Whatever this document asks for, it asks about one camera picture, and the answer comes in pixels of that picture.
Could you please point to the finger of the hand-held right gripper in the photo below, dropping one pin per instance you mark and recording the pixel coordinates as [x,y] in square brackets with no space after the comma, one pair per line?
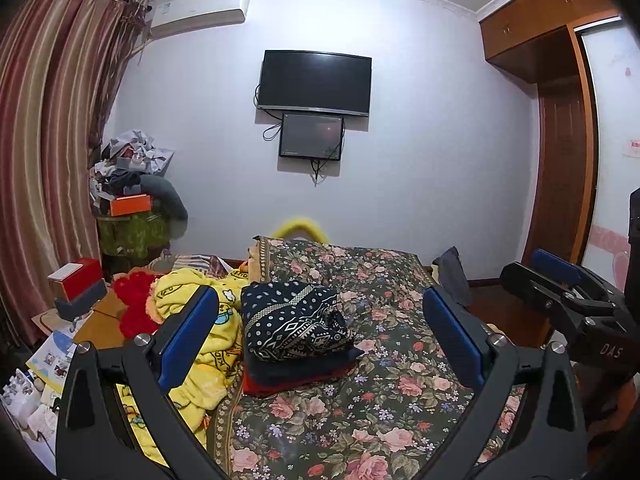
[555,265]
[520,280]

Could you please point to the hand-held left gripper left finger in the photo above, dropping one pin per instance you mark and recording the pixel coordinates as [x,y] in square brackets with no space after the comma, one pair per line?
[187,340]

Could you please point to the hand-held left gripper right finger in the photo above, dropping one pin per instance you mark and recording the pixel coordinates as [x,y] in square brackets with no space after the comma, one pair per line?
[452,342]

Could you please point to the navy patterned hoodie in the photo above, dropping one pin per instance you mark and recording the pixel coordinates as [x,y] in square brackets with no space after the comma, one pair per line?
[295,320]

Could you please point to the yellow cartoon blanket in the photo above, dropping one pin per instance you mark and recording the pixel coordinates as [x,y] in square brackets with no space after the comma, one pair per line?
[225,360]

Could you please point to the red garment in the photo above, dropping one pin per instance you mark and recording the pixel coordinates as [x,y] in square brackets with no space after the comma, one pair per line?
[132,305]
[265,387]

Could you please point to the dark grey bag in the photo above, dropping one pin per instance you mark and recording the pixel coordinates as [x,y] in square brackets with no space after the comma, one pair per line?
[455,275]

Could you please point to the striped cloth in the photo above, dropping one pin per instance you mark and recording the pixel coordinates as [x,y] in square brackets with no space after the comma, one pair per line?
[200,262]

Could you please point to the brown wooden door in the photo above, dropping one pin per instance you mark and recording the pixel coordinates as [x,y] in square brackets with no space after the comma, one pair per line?
[562,175]

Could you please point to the floral bedspread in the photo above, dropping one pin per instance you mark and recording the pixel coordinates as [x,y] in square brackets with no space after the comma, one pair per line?
[380,410]

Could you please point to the orange brown blanket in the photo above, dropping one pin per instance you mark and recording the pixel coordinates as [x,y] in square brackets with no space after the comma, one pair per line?
[257,260]

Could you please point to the green patterned cloth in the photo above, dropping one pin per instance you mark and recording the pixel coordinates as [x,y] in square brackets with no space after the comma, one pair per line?
[132,235]

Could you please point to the red and white box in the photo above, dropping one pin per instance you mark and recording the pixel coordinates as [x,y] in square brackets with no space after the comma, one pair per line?
[77,275]

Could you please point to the light blue booklet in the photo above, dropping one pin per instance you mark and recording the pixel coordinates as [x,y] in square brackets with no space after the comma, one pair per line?
[50,360]

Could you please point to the orange box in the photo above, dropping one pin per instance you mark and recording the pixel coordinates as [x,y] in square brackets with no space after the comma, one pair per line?
[131,205]

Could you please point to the yellow curved object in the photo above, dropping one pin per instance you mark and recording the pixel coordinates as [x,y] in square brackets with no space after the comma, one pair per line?
[300,225]

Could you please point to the white wardrobe door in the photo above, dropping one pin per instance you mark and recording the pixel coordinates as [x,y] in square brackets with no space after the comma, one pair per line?
[612,110]

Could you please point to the pile of grey clutter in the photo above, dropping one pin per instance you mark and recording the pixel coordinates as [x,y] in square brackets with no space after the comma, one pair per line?
[130,155]

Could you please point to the small black monitor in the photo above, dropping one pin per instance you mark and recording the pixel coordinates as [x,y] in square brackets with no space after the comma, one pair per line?
[311,136]

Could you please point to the brown wooden overhead cabinet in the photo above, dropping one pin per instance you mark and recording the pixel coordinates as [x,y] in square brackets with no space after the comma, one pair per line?
[545,20]

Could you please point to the striped pink curtain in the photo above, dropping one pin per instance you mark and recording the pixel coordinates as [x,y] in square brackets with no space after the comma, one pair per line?
[50,135]

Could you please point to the large black television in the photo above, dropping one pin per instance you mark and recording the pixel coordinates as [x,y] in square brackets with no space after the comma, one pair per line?
[315,82]

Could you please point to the white air conditioner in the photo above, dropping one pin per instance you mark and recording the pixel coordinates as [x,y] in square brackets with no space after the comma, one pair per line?
[200,12]

